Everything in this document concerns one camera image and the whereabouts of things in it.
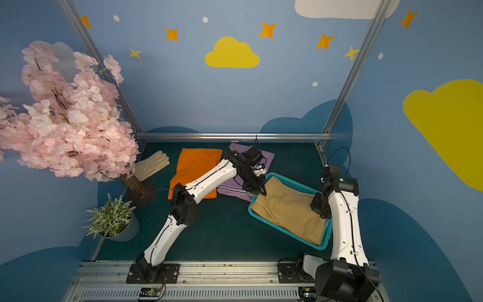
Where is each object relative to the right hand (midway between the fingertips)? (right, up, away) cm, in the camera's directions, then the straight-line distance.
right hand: (326, 211), depth 74 cm
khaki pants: (-13, -1, +6) cm, 14 cm away
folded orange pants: (-62, +19, +35) cm, 74 cm away
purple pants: (-39, +7, +23) cm, 46 cm away
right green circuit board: (-8, -32, -1) cm, 33 cm away
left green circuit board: (-70, -31, -2) cm, 76 cm away
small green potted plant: (-83, -3, -2) cm, 83 cm away
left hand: (-23, +6, +10) cm, 26 cm away
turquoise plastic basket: (+2, -7, +3) cm, 8 cm away
